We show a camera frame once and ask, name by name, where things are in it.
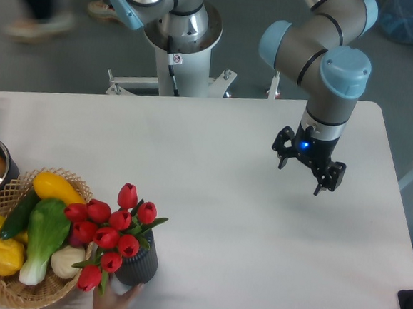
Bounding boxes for white garlic bulb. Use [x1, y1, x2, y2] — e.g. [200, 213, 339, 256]
[51, 245, 86, 280]

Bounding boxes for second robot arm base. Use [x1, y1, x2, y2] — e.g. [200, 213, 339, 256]
[103, 0, 205, 36]

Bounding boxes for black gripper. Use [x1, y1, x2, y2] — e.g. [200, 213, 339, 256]
[272, 126, 347, 196]

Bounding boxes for yellow squash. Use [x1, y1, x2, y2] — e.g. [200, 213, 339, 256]
[32, 171, 86, 206]

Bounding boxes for dark grey ribbed vase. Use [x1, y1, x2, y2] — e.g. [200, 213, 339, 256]
[115, 231, 158, 286]

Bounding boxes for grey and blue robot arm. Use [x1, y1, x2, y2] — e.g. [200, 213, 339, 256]
[258, 0, 379, 195]

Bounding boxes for yellow bell pepper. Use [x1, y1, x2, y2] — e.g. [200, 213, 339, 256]
[0, 239, 24, 277]

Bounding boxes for person's hand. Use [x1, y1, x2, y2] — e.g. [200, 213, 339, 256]
[92, 277, 144, 309]

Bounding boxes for red tulip bouquet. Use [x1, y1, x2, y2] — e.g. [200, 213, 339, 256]
[65, 183, 168, 293]

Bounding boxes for green bok choy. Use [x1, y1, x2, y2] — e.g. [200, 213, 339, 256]
[19, 198, 71, 286]

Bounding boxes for walking person's legs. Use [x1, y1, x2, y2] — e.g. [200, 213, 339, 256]
[3, 0, 122, 43]

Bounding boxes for dark green cucumber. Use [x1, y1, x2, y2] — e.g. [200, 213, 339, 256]
[0, 188, 41, 240]

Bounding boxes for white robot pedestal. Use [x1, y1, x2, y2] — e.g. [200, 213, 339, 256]
[107, 1, 237, 98]

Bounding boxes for woven wicker basket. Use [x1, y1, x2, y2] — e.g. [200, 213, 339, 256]
[0, 168, 93, 309]

